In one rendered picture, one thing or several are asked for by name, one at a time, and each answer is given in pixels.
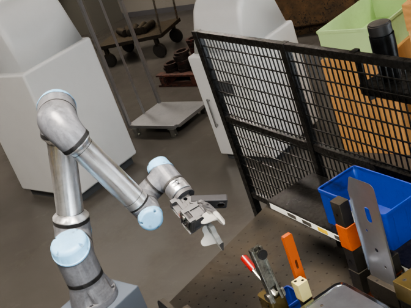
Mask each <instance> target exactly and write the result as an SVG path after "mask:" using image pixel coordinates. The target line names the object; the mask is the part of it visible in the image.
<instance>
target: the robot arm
mask: <svg viewBox="0 0 411 308"><path fill-rule="evenodd" d="M36 108H37V125H38V128H39V130H40V137H41V139H42V140H43V141H45V142H46V144H47V149H48V157H49V162H50V171H51V179H52V184H53V192H54V201H55V206H56V213H55V214H54V216H53V228H54V237H55V240H53V241H52V243H51V247H50V250H51V255H52V257H53V260H54V261H55V262H56V264H57V266H58V268H59V270H60V272H61V274H62V277H63V278H64V280H65V283H66V284H67V286H68V289H69V296H70V305H71V308H107V307H109V306H110V305H111V304H112V303H113V302H114V301H115V299H116V298H117V296H118V289H117V287H116V285H115V283H114V282H113V281H112V280H111V279H110V278H109V277H108V276H107V275H106V274H105V273H104V272H103V270H102V268H101V266H100V263H99V261H98V259H97V257H96V254H95V252H94V245H93V241H92V228H91V222H90V217H89V212H88V211H87V210H85V209H84V207H83V197H82V192H81V182H80V173H79V167H78V163H79V164H80V165H81V166H83V167H84V168H85V170H87V171H88V173H90V174H91V175H92V176H93V177H94V178H95V179H96V180H97V181H98V182H99V183H100V184H101V185H102V186H103V187H104V188H105V189H106V190H107V191H108V192H110V193H111V194H112V195H113V196H114V197H115V198H116V199H117V200H118V201H119V202H120V203H121V204H122V205H123V206H124V207H125V208H126V209H127V210H128V211H129V212H130V213H131V214H132V215H133V216H134V217H136V218H137V219H138V223H139V224H140V226H141V227H142V228H143V229H145V230H155V229H157V228H159V227H160V226H161V224H162V222H163V212H162V210H161V208H160V205H159V203H158V199H159V198H160V196H161V195H162V194H163V193H166V195H167V196H168V197H169V198H170V201H169V202H170V207H171V209H172V210H173V212H174V213H175V214H176V215H177V216H178V217H179V219H180V222H181V224H182V225H183V226H184V227H185V229H186V230H187V232H188V233H189V234H192V233H194V232H196V231H197V230H198V229H200V228H201V227H202V226H203V225H204V227H203V228H202V232H203V234H204V237H203V239H202V240H201V244H202V245H203V246H208V245H211V244H215V243H216V244H217V245H218V247H219V248H220V249H221V250H222V251H223V250H224V243H223V242H222V240H221V238H220V236H219V234H218V233H217V231H216V228H215V226H214V225H213V224H211V223H210V222H212V221H215V220H216V221H218V222H219V223H220V224H222V225H225V220H224V219H223V217H222V216H221V215H220V214H219V212H217V210H216V208H226V207H227V204H228V196H227V195H226V194H213V195H194V191H193V189H192V188H191V186H190V185H189V184H188V183H187V181H186V180H185V179H184V178H183V177H182V176H181V174H180V173H179V172H178V171H177V169H176V168H175V167H174V165H173V164H172V163H170V162H169V161H168V160H167V159H166V158H165V157H164V156H158V157H156V158H154V159H153V160H152V161H151V162H150V163H149V165H148V166H147V171H148V173H149V174H148V176H147V177H146V178H145V179H144V180H143V181H142V182H141V183H140V184H139V185H138V184H137V183H136V182H135V181H134V180H133V179H132V178H131V177H130V176H129V175H128V174H127V173H126V172H125V171H124V170H123V169H122V168H121V167H119V166H118V165H117V164H116V163H115V162H114V161H113V160H112V159H111V158H110V157H109V156H108V155H107V154H106V153H105V152H104V151H103V150H102V149H101V148H100V147H99V146H98V145H97V144H96V143H95V142H94V141H93V140H92V139H91V138H90V132H89V131H88V130H87V129H86V128H85V127H84V126H83V124H82V123H81V121H80V120H79V118H78V114H77V110H76V101H75V99H74V98H73V97H72V96H71V95H70V94H69V93H68V92H66V91H64V90H61V89H53V90H49V91H47V92H45V93H44V94H43V95H42V96H41V97H40V98H39V100H38V102H37V107H36Z"/></svg>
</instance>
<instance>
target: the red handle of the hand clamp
mask: <svg viewBox="0 0 411 308"><path fill-rule="evenodd" d="M241 261H242V262H243V263H244V264H245V265H246V267H247V268H248V269H249V270H250V271H251V272H252V273H253V274H254V275H255V276H256V277H257V278H258V280H259V281H260V282H261V279H260V277H259V275H258V273H257V270H256V268H255V265H254V263H253V262H252V261H251V260H250V259H249V257H248V256H247V255H242V256H241ZM261 284H262V282H261ZM270 289H271V291H272V294H273V297H274V298H276V297H277V296H278V294H279V293H278V292H277V291H276V290H275V289H274V288H273V287H271V288H270Z"/></svg>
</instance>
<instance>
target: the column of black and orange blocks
mask: <svg viewBox="0 0 411 308"><path fill-rule="evenodd" d="M330 204H331V208H332V211H333V215H334V217H335V221H336V224H335V225H336V229H337V232H338V235H339V239H340V242H341V246H342V247H343V249H344V252H345V255H346V259H347V263H348V266H349V273H350V277H351V280H352V283H353V286H354V287H355V288H357V289H359V290H361V291H362V292H364V293H366V294H368V295H369V296H372V297H373V298H374V296H373V295H372V294H371V291H370V289H369V285H368V280H367V277H368V276H370V273H369V270H368V267H367V266H366V262H365V258H364V255H363V251H362V248H361V243H360V238H359V236H358V232H357V227H356V225H355V222H354V219H353V216H352V212H351V209H350V205H349V201H348V199H346V198H343V197H341V196H337V197H335V198H334V199H332V200H331V201H330Z"/></svg>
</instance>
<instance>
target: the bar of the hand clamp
mask: <svg viewBox="0 0 411 308"><path fill-rule="evenodd" d="M248 252H249V253H250V256H251V259H252V261H253V263H254V265H255V268H256V270H257V273H258V275H259V277H260V279H261V282H262V284H263V286H264V288H265V291H266V293H268V294H269V295H270V296H271V297H272V300H273V303H274V304H275V303H276V301H275V299H274V297H273V294H272V291H271V289H270V288H271V287H273V286H274V288H275V290H276V291H277V292H278V293H279V294H278V295H279V296H280V297H281V298H284V296H283V294H282V292H281V289H280V287H279V285H278V283H277V280H276V278H275V275H274V273H273V271H272V268H271V266H270V264H269V262H268V259H267V255H268V253H267V251H266V250H264V249H263V247H262V246H261V245H260V244H257V245H255V246H254V247H252V248H251V249H249V250H248Z"/></svg>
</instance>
